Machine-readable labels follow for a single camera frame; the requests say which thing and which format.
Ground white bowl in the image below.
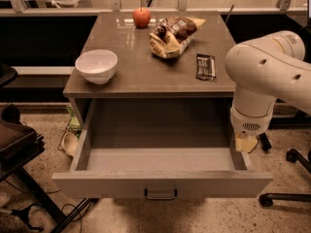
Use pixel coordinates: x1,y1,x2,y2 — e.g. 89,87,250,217
75,50,118,84

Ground red apple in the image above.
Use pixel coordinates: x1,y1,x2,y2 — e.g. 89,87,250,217
132,7,151,28

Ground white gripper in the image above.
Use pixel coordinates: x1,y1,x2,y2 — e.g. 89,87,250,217
230,107,272,153

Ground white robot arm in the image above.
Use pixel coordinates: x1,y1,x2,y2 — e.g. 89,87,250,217
225,31,311,152

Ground grey drawer cabinet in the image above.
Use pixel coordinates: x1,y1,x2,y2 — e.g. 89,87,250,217
63,11,235,122

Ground black floor cables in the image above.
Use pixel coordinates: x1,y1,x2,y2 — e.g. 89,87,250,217
45,187,95,233

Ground black snack bar wrapper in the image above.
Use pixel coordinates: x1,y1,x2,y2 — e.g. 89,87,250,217
196,53,217,82

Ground white cup on floor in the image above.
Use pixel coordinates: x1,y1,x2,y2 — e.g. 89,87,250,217
61,132,79,156

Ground black office chair base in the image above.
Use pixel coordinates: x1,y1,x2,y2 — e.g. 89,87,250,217
259,148,311,208

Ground brown yellow chip bag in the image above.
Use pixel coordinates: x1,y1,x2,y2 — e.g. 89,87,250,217
150,17,205,59

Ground grey top drawer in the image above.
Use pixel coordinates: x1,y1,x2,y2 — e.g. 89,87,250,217
53,98,272,200

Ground black stand leg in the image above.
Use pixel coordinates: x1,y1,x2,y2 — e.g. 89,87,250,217
259,133,272,151

